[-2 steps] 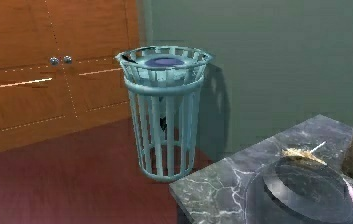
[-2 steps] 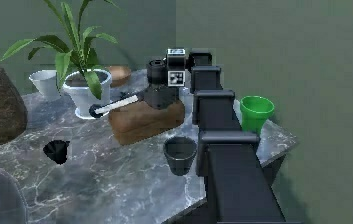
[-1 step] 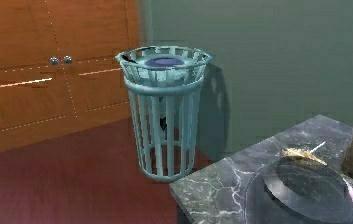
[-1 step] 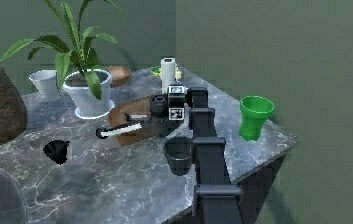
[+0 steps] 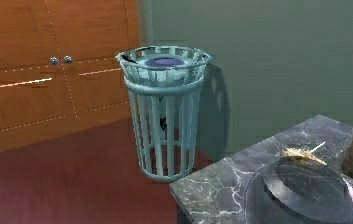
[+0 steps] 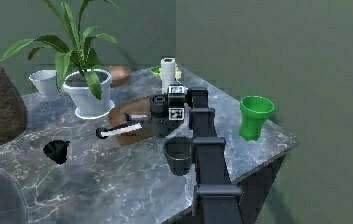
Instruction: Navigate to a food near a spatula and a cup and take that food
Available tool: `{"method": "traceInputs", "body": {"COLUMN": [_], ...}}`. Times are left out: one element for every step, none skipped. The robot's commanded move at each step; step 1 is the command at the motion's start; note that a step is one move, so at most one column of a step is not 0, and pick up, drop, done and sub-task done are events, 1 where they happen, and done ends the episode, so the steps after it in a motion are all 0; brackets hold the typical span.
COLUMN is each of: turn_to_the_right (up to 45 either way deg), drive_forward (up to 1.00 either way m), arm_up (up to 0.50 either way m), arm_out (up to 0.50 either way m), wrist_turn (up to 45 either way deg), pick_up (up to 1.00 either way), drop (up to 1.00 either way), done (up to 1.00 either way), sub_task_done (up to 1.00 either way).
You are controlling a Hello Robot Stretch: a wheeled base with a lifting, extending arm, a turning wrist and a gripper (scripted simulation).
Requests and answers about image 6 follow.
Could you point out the brown wooden plate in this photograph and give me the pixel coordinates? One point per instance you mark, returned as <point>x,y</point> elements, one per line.
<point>132,120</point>

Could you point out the green house plant white pot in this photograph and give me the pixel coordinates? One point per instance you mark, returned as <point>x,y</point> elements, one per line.
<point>80,66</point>

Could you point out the grey rounded object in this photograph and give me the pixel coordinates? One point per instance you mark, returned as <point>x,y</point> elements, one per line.
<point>2,196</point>

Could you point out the dark grey cup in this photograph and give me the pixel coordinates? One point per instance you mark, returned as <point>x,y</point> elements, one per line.
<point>178,155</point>

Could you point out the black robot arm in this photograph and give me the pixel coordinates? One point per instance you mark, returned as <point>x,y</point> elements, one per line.
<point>208,156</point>

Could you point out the small black cup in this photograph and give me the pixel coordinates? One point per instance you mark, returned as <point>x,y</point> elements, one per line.
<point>56,151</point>

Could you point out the brown wooden bowl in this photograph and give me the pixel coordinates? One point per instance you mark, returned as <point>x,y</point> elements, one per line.
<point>120,74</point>

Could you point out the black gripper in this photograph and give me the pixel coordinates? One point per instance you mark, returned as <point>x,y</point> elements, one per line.
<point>160,115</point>

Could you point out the white empty pot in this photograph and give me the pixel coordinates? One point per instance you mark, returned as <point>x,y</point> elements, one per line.
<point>46,83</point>

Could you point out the green and yellow food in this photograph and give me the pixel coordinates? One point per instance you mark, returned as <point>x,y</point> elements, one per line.
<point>157,70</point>

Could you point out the grey marble table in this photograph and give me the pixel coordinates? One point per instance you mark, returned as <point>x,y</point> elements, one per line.
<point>117,173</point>

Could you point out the white paper towel roll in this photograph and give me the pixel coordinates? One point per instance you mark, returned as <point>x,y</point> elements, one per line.
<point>168,72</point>

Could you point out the green cup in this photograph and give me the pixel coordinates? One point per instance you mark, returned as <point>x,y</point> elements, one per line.
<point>254,116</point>

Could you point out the brown rock shaped object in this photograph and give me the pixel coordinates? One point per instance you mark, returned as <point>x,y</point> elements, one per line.
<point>2,105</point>

